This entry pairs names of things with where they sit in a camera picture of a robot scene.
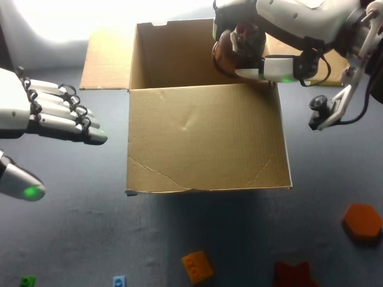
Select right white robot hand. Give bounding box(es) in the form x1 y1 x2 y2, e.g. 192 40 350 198
211 0 364 88

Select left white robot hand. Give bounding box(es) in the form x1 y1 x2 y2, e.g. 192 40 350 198
0 66 108 203

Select chocolate toy cupcake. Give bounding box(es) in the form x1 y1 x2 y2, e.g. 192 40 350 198
211 23 268 77

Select cardboard box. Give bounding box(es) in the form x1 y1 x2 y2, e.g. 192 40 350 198
79 18 351 197

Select white backdrop sheet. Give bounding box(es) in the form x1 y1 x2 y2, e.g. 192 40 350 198
0 0 216 72

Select grey table cloth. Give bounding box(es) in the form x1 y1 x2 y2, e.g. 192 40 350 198
0 49 383 287

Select green toy brick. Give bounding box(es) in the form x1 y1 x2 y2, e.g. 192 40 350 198
19 274 38 287

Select orange hexagon block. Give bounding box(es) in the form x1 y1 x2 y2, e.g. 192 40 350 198
342 203 383 246

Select orange toy brick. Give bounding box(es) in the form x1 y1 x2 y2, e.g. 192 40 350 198
181 250 215 285

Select red star block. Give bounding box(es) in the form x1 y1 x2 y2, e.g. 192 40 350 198
273 259 323 287

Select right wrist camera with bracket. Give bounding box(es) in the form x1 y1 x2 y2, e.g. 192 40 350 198
307 8 378 132

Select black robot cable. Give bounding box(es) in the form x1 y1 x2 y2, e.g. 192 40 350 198
341 86 372 124

